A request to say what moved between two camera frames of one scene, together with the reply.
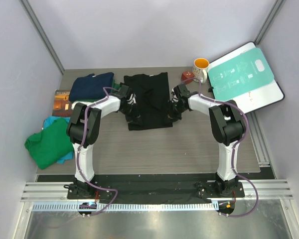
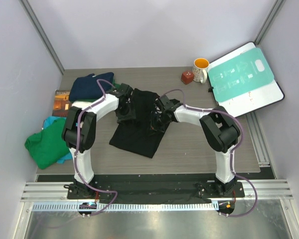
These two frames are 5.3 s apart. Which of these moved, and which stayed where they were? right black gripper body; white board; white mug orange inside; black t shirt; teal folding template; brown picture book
Moved: right black gripper body; black t shirt
Stayed: brown picture book; teal folding template; white board; white mug orange inside
